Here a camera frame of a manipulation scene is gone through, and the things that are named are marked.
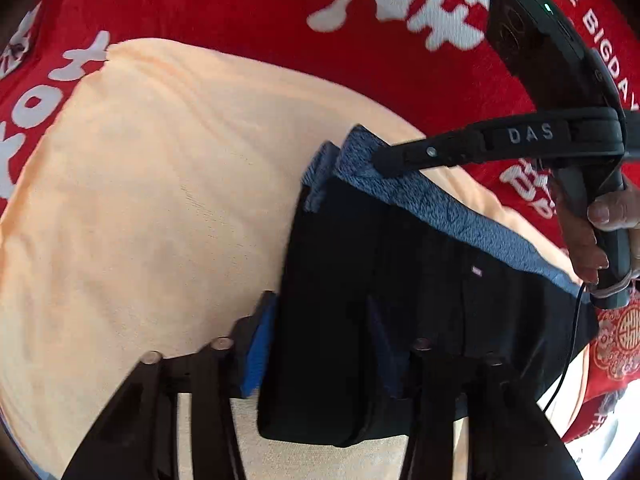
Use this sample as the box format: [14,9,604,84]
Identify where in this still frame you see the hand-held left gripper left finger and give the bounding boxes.
[60,290,278,480]

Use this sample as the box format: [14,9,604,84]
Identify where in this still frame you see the person's right hand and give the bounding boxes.
[550,187,640,287]

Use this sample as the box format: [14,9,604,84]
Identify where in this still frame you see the red embroidered pillow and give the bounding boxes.
[560,290,640,446]

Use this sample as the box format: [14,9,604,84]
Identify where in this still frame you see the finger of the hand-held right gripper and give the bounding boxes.
[370,121,489,179]

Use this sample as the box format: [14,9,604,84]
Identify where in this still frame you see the black cable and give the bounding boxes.
[537,282,590,411]

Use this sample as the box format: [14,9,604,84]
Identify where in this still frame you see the red printed blanket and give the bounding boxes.
[0,0,640,226]

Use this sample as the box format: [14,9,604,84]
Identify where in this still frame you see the black pants with blue waistband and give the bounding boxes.
[255,124,601,449]

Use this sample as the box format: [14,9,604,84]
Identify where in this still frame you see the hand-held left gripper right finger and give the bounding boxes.
[366,295,586,480]

